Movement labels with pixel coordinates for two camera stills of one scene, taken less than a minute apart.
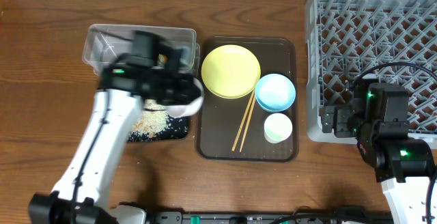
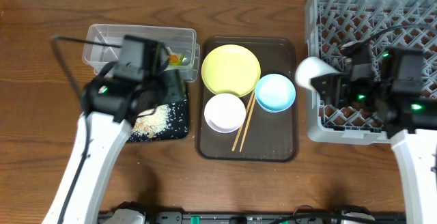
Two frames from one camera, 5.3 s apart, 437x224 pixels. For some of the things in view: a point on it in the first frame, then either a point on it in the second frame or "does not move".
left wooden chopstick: [242, 123] does not move
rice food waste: [154, 119] does not move
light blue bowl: [275, 93] does not move
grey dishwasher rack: [385, 33] does not move
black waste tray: [177, 128] does not move
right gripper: [345, 113] to [339, 82]
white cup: [278, 127] to [311, 67]
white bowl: [190, 108] to [225, 113]
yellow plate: [231, 71] does not move
